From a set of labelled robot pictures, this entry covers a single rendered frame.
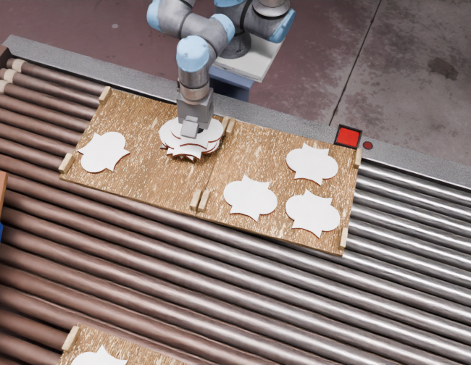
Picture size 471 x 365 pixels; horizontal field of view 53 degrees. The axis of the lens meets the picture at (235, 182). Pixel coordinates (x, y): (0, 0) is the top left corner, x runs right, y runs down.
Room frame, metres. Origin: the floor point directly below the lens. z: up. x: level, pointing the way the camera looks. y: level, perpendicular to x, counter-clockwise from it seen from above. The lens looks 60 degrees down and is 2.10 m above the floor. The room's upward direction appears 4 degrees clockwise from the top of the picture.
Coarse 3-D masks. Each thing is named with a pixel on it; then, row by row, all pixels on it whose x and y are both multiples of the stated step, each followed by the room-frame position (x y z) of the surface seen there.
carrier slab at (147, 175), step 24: (120, 96) 0.97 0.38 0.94; (96, 120) 0.87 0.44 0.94; (120, 120) 0.88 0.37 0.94; (144, 120) 0.88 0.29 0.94; (168, 120) 0.89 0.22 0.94; (144, 144) 0.79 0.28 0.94; (72, 168) 0.69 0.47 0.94; (120, 168) 0.70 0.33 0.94; (144, 168) 0.71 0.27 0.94; (168, 168) 0.72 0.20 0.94; (192, 168) 0.72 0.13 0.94; (120, 192) 0.63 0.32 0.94; (144, 192) 0.63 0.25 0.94; (168, 192) 0.64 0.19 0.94; (192, 192) 0.64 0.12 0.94; (192, 216) 0.57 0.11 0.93
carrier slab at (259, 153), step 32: (256, 128) 0.88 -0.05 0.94; (224, 160) 0.76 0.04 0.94; (256, 160) 0.76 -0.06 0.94; (352, 160) 0.79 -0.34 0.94; (288, 192) 0.66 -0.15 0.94; (320, 192) 0.67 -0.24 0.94; (352, 192) 0.68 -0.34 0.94; (224, 224) 0.55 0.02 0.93; (256, 224) 0.56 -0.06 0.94; (288, 224) 0.56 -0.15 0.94
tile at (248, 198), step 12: (252, 180) 0.69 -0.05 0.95; (228, 192) 0.64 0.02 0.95; (240, 192) 0.65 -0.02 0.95; (252, 192) 0.65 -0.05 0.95; (264, 192) 0.65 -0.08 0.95; (228, 204) 0.61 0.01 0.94; (240, 204) 0.61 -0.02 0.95; (252, 204) 0.61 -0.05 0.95; (264, 204) 0.61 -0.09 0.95; (276, 204) 0.62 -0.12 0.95; (252, 216) 0.57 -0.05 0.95
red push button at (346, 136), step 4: (344, 128) 0.91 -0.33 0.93; (340, 132) 0.90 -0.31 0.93; (344, 132) 0.90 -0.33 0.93; (348, 132) 0.90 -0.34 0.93; (352, 132) 0.90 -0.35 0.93; (356, 132) 0.90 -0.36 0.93; (340, 136) 0.88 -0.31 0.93; (344, 136) 0.88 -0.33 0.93; (348, 136) 0.88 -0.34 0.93; (352, 136) 0.88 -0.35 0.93; (356, 136) 0.88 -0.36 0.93; (340, 140) 0.86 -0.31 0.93; (344, 140) 0.86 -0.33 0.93; (348, 140) 0.86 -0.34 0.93; (352, 140) 0.87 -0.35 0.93; (356, 140) 0.87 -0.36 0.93; (348, 144) 0.85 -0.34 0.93; (352, 144) 0.85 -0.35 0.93; (356, 144) 0.85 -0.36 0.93
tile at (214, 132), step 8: (176, 120) 0.84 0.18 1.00; (216, 120) 0.85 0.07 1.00; (176, 128) 0.81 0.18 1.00; (208, 128) 0.82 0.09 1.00; (216, 128) 0.82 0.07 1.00; (176, 136) 0.78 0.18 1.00; (200, 136) 0.79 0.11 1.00; (208, 136) 0.79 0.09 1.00; (216, 136) 0.79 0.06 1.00; (184, 144) 0.76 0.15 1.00; (192, 144) 0.76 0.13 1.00; (200, 144) 0.76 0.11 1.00
